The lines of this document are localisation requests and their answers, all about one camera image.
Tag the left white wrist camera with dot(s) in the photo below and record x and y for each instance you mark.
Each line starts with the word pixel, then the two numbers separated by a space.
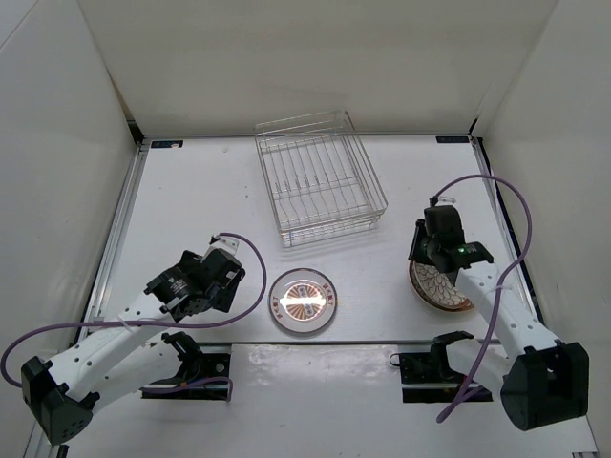
pixel 227 244

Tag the right blue table label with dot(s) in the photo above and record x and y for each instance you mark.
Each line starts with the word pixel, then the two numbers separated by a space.
pixel 452 139

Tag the white ribbed plate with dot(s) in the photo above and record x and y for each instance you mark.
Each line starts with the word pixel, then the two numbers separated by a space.
pixel 423 273

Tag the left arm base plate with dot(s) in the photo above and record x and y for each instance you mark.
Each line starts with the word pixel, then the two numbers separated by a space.
pixel 214 363

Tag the plain white plate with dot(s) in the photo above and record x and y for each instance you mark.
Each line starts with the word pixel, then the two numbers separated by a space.
pixel 443 296

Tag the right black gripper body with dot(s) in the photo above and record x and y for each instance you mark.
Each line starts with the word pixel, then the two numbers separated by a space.
pixel 422 246

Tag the orange patterned round plate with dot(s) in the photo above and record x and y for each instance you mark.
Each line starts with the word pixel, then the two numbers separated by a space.
pixel 302 301

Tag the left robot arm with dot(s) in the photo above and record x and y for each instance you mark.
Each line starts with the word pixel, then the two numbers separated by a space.
pixel 66 391

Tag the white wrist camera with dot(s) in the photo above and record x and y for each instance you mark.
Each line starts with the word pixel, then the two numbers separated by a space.
pixel 227 244
pixel 441 200

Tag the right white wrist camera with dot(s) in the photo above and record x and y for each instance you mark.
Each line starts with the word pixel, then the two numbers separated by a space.
pixel 441 200

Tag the blue table label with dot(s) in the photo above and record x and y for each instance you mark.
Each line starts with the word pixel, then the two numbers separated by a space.
pixel 452 139
pixel 166 144

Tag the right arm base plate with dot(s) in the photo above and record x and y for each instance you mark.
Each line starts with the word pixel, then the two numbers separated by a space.
pixel 420 380

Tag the left blue table label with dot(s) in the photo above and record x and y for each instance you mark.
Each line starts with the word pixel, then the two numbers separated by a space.
pixel 166 144

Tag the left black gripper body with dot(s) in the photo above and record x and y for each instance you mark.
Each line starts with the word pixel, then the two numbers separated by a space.
pixel 222 298

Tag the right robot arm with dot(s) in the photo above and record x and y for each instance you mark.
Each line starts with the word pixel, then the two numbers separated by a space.
pixel 539 379

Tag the metal wire dish rack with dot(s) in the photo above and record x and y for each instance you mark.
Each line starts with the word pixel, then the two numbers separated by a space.
pixel 318 176

